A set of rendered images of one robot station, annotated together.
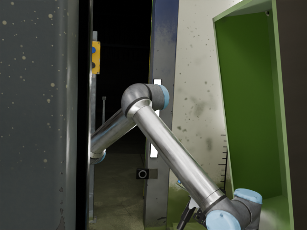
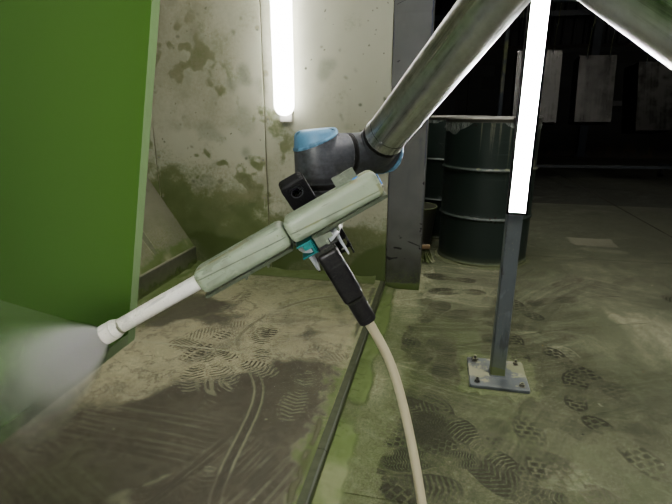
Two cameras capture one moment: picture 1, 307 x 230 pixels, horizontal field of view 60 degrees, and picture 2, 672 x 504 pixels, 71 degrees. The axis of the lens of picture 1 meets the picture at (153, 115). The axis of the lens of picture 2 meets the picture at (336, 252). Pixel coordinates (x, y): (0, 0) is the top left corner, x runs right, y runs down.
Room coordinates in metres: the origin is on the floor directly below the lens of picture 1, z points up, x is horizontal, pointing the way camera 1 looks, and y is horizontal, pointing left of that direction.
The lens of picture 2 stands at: (1.78, 0.06, 0.92)
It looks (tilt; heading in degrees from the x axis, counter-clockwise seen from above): 17 degrees down; 201
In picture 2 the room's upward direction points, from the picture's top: straight up
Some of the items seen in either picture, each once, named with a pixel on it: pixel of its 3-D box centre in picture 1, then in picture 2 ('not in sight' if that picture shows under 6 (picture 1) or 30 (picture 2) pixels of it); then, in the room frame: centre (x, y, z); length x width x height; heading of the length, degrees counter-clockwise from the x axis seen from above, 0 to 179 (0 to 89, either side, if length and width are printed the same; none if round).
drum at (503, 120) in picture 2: not in sight; (486, 188); (-1.37, -0.09, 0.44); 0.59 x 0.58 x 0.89; 23
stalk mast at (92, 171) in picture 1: (92, 129); not in sight; (2.26, 0.52, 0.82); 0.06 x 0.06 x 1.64; 8
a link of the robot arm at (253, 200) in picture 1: (245, 209); (320, 158); (0.85, -0.32, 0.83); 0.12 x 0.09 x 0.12; 138
